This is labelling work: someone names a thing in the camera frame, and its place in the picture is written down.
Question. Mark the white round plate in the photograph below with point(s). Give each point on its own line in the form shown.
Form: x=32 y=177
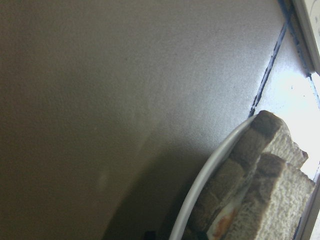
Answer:
x=218 y=156

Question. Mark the bread slice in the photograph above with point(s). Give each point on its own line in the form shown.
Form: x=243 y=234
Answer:
x=267 y=134
x=276 y=193

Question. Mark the cream bear serving tray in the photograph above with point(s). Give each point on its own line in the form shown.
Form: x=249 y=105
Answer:
x=308 y=12

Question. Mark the fried egg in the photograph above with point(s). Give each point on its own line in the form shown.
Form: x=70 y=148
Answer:
x=225 y=217

